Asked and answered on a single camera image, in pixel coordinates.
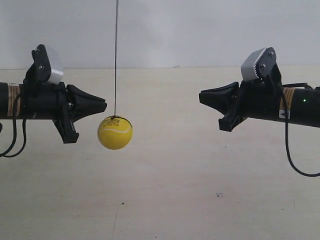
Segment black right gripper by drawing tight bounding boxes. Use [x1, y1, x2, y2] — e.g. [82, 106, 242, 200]
[199, 81, 284, 132]

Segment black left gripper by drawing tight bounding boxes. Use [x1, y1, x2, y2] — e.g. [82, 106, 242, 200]
[23, 82, 107, 144]

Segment yellow tennis ball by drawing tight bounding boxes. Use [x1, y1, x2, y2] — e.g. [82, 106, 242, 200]
[97, 115, 133, 150]

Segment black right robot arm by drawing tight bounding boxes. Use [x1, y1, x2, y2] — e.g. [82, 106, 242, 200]
[198, 81, 320, 132]

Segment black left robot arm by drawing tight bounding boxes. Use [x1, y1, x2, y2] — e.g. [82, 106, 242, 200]
[0, 82, 107, 144]

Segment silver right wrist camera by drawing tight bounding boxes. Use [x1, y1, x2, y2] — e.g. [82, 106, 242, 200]
[240, 47, 277, 82]

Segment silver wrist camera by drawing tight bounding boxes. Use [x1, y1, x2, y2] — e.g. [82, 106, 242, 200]
[240, 47, 277, 82]
[31, 44, 64, 85]

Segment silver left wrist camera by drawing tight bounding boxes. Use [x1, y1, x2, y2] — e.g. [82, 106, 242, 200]
[31, 44, 64, 85]

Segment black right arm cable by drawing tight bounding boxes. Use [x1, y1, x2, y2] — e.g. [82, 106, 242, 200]
[268, 74, 320, 178]

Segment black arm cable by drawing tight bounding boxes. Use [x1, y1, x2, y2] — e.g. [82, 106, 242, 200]
[268, 74, 320, 178]
[0, 79, 42, 158]

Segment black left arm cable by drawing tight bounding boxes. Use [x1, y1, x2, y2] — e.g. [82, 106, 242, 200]
[0, 79, 42, 158]

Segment thin black hanging string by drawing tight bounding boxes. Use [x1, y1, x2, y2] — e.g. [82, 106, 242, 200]
[113, 0, 119, 118]

